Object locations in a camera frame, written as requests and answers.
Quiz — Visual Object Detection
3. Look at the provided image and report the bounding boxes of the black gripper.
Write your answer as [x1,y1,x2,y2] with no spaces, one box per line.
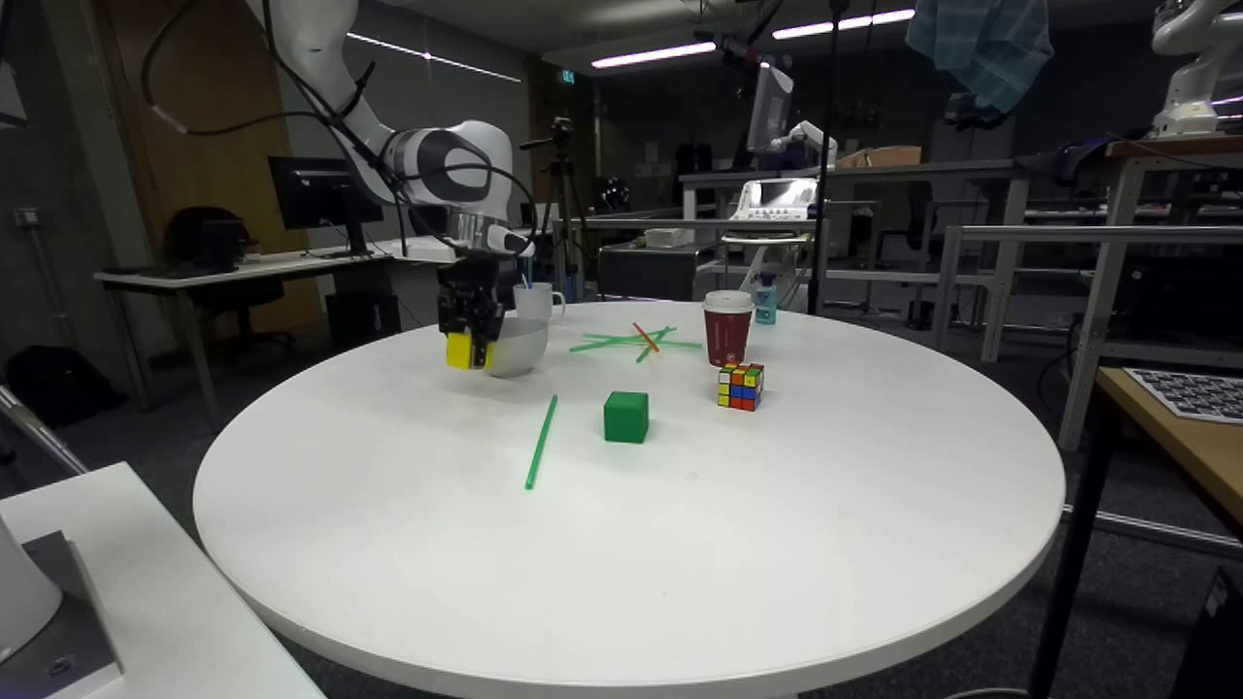
[440,251,515,368]

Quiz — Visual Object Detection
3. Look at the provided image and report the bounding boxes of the yellow block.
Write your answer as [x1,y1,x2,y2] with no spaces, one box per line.
[443,335,472,368]

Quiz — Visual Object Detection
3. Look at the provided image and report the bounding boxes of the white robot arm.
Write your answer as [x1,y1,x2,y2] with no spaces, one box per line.
[244,0,532,368]

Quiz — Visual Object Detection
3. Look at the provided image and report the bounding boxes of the green block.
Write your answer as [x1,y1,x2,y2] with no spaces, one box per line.
[602,392,648,444]

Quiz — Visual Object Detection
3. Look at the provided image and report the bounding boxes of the white bowl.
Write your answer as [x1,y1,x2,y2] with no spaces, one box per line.
[487,319,549,376]

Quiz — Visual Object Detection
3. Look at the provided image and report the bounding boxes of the white mug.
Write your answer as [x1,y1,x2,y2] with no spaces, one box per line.
[512,284,567,319]

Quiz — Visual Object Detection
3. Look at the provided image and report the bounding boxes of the green straw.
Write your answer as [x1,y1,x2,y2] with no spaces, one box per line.
[524,392,560,489]

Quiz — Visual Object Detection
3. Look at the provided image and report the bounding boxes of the crossed green and orange sticks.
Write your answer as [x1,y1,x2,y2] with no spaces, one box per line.
[569,324,704,363]

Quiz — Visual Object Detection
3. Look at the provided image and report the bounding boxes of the black computer monitor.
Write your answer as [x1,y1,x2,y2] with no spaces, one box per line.
[266,155,383,251]

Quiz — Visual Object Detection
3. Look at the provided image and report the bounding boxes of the round white table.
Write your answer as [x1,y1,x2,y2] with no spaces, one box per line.
[193,303,1065,699]

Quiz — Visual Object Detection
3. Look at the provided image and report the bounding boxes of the red paper cup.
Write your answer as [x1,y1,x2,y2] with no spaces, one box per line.
[704,293,752,366]

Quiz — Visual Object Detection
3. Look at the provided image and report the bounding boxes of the rubiks cube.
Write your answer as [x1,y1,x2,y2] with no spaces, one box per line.
[716,363,764,410]

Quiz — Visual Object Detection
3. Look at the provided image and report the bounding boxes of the small blue cup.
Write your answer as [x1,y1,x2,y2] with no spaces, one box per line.
[752,287,775,325]

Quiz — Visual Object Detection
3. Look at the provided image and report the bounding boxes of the white desk corner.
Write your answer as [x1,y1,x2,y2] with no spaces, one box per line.
[0,462,321,699]

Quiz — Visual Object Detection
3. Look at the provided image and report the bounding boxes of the blue hanging cloth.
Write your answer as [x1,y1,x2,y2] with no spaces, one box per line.
[906,0,1052,114]

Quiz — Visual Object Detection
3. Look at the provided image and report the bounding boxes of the wooden side table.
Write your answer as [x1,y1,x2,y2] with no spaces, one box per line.
[1025,366,1243,699]

